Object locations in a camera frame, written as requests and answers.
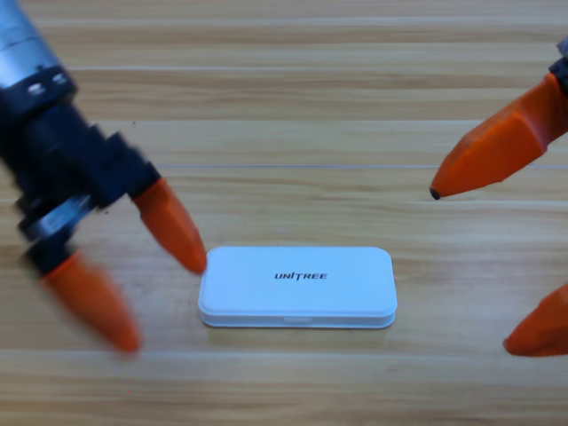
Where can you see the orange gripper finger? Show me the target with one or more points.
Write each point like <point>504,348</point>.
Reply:
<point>543,333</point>

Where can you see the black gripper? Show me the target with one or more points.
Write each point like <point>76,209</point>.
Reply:
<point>562,71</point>
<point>66,164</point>

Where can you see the white Unitree pencil case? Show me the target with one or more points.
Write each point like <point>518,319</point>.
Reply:
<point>297,293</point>

